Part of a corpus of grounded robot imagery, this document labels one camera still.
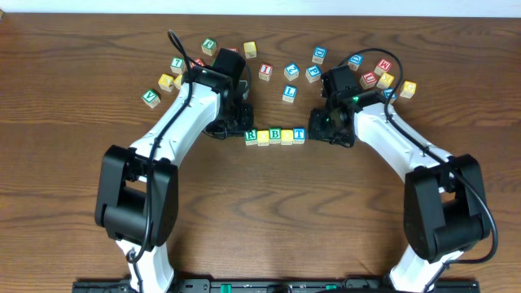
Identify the yellow O block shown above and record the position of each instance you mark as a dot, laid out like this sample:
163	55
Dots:
287	137
263	138

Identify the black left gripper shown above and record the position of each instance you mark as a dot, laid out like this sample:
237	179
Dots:
241	122

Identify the red E wooden block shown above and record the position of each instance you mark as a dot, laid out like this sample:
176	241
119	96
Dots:
197	62

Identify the yellow G wooden block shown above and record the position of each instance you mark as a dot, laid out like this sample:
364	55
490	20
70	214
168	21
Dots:
408	89

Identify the green R wooden block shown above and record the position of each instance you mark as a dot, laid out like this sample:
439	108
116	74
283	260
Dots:
250	137

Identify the blue l block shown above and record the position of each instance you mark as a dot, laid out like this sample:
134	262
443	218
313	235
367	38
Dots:
289	93
389	93

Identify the yellow C wooden block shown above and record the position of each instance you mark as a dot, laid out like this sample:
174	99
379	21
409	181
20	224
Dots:
178	81

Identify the blue L block right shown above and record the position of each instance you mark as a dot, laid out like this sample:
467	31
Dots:
389	93

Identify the green J block back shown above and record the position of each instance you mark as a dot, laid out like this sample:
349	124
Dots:
209	46

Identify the red M wooden block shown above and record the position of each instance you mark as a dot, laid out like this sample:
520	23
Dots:
382	66

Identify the green 7 wooden block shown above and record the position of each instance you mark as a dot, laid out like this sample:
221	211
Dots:
178	66

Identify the green V wooden block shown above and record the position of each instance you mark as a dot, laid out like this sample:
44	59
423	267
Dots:
151	98

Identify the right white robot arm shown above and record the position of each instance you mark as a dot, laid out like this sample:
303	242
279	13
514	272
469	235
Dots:
445	211

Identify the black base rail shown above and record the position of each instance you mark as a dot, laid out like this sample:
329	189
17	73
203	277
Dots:
363	285

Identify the yellow wooden block left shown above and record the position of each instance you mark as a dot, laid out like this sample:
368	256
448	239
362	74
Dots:
166	82

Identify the blue D block right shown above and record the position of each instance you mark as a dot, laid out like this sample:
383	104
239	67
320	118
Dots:
355	62

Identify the yellow K wooden block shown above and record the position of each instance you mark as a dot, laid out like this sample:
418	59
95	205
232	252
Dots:
385	81

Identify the green B wooden block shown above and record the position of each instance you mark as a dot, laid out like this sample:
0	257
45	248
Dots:
275	135

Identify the blue 2 wooden block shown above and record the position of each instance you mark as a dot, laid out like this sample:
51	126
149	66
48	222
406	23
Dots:
291	71

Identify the blue D block left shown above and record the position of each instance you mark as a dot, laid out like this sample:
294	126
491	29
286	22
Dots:
319	55

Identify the blue T wooden block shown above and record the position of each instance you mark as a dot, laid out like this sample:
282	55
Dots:
299	135

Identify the blue d block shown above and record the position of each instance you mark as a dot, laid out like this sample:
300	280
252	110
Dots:
319	55
355	62

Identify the red U block right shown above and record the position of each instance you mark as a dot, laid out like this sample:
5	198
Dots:
368	80

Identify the yellow block back row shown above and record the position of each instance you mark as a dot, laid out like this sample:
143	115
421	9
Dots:
250	50

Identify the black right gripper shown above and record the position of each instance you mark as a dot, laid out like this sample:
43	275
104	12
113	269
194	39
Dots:
315	131

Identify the blue P wooden block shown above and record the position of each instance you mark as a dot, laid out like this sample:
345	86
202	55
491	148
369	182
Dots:
313	73

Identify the red I wooden block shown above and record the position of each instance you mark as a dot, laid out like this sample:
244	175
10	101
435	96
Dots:
265	71

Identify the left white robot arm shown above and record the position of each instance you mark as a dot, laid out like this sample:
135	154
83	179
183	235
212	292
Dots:
137	201

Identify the blue L block centre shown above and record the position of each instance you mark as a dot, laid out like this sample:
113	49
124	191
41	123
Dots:
289	93

